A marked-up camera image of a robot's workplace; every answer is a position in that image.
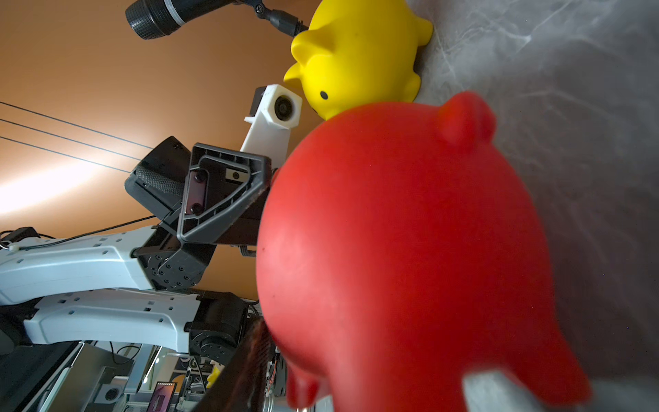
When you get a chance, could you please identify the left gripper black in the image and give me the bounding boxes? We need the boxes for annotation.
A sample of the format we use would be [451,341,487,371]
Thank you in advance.
[125,136,272,290]

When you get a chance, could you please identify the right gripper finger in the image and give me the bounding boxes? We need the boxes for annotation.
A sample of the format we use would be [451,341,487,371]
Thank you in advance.
[193,318,273,412]

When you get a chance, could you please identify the yellow piggy bank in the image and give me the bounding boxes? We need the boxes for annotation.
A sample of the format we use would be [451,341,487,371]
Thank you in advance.
[284,0,433,120]

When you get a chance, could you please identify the red piggy bank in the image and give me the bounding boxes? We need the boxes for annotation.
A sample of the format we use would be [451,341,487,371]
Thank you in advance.
[257,92,592,411]

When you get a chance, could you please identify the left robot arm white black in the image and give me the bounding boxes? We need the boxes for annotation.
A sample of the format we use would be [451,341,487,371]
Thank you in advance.
[1,133,286,364]

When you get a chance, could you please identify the black microphone on stand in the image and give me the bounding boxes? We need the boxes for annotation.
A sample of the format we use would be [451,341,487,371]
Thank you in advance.
[125,0,309,41]

